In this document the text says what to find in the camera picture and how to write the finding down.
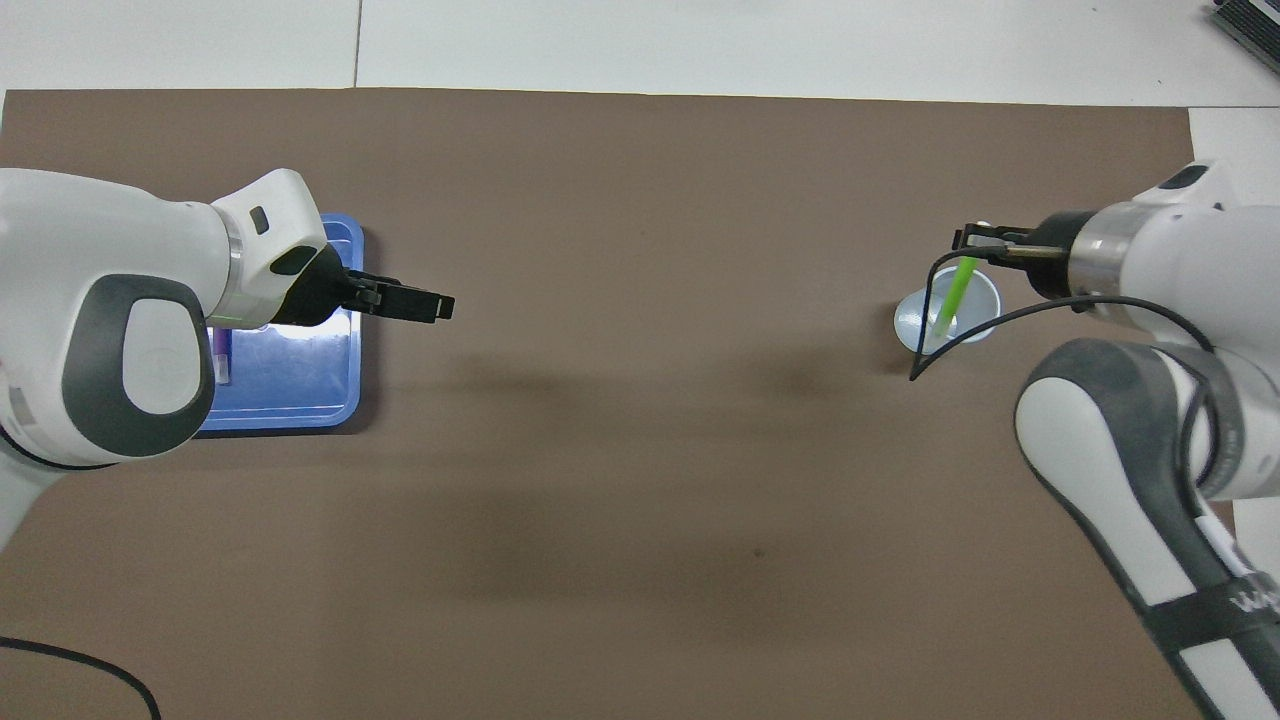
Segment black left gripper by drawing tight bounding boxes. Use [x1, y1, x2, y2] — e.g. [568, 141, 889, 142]
[272, 245, 456, 329]

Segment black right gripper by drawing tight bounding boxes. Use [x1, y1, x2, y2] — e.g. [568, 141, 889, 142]
[952, 210, 1098, 301]

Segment green pen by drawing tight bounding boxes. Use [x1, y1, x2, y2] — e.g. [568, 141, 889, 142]
[935, 255, 981, 336]

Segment clear plastic cup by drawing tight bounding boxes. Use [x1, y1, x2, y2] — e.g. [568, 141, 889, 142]
[893, 268, 1003, 356]

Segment blue plastic tray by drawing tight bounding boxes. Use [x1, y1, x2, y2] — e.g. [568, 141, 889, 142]
[195, 212, 365, 433]

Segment grey device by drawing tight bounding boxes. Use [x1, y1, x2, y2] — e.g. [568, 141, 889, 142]
[1210, 0, 1280, 76]

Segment brown table mat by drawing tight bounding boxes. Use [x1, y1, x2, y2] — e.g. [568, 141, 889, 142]
[0, 88, 1208, 720]

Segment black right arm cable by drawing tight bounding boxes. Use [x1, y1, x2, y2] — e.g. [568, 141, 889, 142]
[908, 243, 1251, 501]

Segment black floor cable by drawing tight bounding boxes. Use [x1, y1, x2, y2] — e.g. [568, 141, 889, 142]
[0, 635, 163, 720]

